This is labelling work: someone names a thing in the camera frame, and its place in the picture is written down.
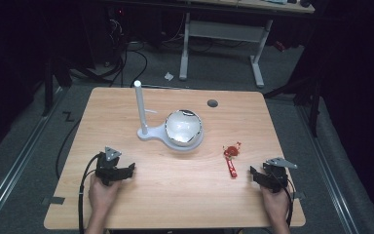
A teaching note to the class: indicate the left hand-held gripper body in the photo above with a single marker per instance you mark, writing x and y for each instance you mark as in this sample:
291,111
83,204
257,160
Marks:
107,167

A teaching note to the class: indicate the grey tape strip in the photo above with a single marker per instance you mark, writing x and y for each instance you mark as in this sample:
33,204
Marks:
54,201

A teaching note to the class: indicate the white paper scrap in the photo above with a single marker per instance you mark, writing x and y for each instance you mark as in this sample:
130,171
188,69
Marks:
168,76

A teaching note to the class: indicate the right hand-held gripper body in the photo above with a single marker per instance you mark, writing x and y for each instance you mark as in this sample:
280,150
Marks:
277,175

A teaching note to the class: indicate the red stick packet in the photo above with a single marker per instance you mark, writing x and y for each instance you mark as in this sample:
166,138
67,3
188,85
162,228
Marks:
231,168

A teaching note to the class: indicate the white stand with pole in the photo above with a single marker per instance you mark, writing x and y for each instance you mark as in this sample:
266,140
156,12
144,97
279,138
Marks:
152,132

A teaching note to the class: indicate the dark metal stand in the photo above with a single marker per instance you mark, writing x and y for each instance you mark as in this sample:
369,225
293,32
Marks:
311,97
48,84

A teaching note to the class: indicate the person's right hand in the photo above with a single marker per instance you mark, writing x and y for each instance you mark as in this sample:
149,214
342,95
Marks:
276,203

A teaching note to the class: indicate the grey round table grommet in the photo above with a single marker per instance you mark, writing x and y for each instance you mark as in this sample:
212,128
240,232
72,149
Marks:
212,103

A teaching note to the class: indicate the shiny metal bowl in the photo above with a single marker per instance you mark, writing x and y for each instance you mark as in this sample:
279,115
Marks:
183,127

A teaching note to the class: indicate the small red object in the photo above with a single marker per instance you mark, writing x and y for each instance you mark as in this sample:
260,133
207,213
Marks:
280,46

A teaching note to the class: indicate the metal floor rail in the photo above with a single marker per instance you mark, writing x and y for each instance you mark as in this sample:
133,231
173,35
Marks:
16,162
329,175

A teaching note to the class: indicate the white-legged background desk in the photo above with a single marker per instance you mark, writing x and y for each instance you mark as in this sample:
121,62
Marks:
224,31

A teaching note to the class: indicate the person's left hand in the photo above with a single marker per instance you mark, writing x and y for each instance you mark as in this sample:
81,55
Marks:
102,195

